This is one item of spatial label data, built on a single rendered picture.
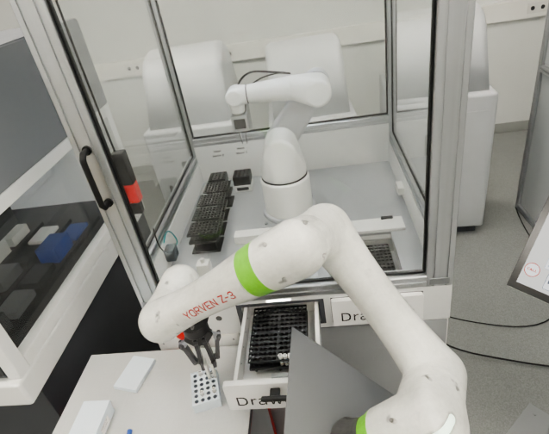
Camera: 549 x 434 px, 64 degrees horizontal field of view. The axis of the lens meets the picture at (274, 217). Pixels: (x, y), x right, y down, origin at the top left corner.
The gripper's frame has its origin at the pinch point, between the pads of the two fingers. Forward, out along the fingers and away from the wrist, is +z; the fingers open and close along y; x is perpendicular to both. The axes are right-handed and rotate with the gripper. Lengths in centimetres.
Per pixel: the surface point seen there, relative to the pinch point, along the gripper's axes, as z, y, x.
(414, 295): -9, -67, 2
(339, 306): -6.7, -44.5, -4.0
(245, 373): 0.1, -10.5, 5.7
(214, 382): 4.2, -0.2, 2.6
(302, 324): -6.3, -31.6, -1.3
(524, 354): 84, -144, -28
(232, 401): -2.1, -5.6, 15.8
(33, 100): -75, 40, -72
